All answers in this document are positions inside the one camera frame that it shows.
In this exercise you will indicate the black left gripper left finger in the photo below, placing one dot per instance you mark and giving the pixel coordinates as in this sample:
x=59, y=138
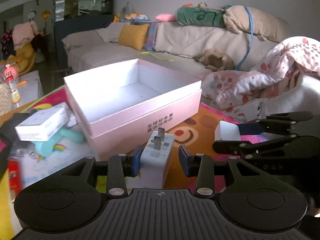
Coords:
x=121, y=166

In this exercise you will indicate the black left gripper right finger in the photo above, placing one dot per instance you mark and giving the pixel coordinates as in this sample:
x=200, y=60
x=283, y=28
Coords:
x=200, y=166

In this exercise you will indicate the white power adapter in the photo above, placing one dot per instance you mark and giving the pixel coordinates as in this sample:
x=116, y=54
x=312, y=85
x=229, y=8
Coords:
x=155, y=160

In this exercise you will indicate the white cube charger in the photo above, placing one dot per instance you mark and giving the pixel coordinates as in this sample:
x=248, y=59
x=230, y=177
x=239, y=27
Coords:
x=226, y=131

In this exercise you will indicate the small white carton box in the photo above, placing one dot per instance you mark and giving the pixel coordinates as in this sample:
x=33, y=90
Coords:
x=44, y=123

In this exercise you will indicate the pink cardboard box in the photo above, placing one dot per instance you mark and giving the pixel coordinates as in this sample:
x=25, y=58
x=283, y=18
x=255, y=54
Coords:
x=119, y=105

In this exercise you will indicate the teal plastic toy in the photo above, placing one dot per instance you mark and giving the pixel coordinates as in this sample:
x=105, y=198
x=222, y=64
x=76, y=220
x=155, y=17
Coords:
x=46, y=148

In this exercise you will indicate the floral pink blanket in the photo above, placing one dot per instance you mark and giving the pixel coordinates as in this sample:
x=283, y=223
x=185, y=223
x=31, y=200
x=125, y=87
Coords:
x=285, y=80

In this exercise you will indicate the brown plush toy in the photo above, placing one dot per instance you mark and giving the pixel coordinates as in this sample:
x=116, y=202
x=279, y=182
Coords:
x=216, y=60

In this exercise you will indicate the beige covered sofa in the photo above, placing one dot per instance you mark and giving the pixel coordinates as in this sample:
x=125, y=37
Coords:
x=175, y=46

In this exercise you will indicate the small clear bottle red cap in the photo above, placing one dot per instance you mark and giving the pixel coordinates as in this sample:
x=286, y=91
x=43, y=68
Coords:
x=14, y=89

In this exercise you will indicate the yellow cushion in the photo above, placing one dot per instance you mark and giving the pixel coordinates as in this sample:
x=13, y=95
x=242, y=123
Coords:
x=133, y=36

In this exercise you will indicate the glass jar of nuts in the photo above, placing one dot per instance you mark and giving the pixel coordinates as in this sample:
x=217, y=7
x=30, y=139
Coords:
x=5, y=98

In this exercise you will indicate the beige plush pillow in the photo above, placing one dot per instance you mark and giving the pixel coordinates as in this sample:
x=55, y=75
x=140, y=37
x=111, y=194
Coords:
x=239, y=19

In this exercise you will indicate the yellow beanbag chair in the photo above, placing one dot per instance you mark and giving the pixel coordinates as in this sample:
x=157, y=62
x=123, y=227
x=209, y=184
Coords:
x=25, y=58

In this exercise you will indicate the pink toy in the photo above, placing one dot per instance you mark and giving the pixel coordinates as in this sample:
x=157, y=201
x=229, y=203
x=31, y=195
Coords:
x=10, y=70

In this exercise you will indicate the pink clothes pile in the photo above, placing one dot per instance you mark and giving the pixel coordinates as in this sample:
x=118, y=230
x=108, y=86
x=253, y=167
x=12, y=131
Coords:
x=24, y=33

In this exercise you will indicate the glass aquarium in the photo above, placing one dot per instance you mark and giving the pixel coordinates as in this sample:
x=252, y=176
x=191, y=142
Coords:
x=66, y=9

